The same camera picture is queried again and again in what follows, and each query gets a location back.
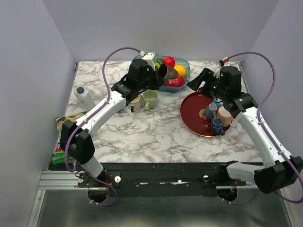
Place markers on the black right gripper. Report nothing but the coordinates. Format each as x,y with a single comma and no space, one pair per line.
207,75

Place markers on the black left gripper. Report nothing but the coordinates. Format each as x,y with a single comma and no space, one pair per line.
158,81

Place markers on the brown mug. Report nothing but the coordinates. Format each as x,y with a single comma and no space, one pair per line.
167,72

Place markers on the light green mug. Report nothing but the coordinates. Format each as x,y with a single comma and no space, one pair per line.
150,99

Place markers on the cream ceramic mug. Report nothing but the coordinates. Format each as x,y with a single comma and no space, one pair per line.
136,104

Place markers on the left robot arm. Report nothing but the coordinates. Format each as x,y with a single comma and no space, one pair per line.
76,137

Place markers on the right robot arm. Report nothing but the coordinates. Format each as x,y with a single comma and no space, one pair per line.
280,168

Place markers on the light blue mug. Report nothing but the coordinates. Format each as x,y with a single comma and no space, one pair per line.
218,102

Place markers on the grey blue mug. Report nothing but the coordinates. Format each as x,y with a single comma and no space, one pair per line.
210,111

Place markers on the pink mug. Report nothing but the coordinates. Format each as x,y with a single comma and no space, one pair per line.
226,117

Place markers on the dark blue mug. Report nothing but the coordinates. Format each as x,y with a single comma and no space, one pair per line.
217,126

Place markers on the pink dragon fruit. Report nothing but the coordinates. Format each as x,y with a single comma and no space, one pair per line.
180,81

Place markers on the green striped melon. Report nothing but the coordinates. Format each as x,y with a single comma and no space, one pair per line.
158,63

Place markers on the yellow lemon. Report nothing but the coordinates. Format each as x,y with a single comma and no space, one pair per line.
180,70

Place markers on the red round tray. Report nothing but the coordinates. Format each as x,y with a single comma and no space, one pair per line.
192,114

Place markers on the red apple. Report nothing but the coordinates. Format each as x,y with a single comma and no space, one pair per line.
170,61

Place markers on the white bottle black cap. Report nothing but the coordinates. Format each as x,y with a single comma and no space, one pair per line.
85,98

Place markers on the green chips bag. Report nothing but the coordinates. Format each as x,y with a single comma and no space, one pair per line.
58,155

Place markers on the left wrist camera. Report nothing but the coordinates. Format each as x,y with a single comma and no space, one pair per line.
150,57

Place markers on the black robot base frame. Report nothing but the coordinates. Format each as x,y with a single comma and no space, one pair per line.
167,179

